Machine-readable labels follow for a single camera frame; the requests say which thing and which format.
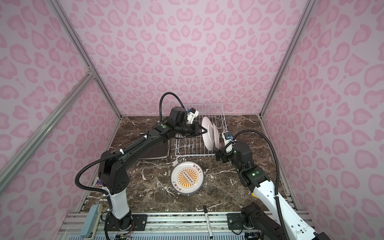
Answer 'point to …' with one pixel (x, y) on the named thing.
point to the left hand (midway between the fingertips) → (208, 128)
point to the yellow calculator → (254, 196)
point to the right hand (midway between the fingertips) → (223, 142)
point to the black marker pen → (209, 229)
